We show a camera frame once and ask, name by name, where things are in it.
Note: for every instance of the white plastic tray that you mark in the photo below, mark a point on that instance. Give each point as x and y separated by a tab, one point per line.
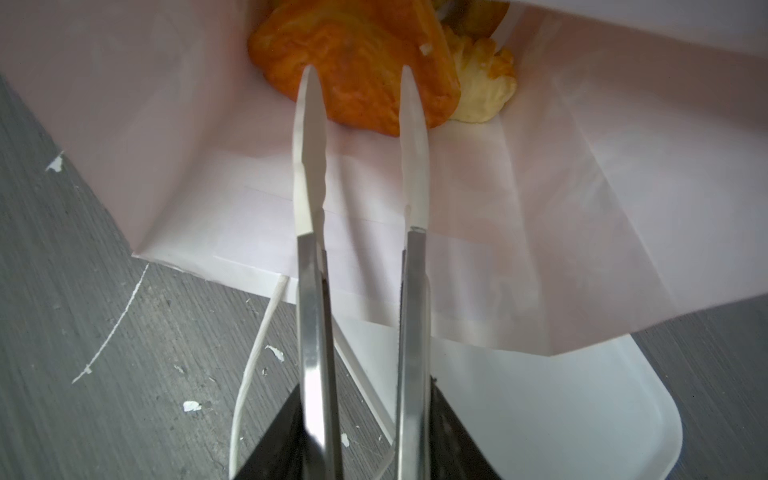
601	412

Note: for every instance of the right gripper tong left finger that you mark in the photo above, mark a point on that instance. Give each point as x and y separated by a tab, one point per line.
322	457

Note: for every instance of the orange fake croissant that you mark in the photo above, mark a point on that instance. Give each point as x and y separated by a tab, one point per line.
359	49

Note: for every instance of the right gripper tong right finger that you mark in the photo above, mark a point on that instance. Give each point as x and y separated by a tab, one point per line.
413	388

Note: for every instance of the red white paper bag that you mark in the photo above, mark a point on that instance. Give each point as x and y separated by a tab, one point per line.
623	185

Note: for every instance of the pale fake bread piece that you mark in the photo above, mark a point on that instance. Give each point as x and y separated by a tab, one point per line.
486	75

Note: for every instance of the yellow striped fake bread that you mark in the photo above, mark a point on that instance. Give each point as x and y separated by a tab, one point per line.
473	18

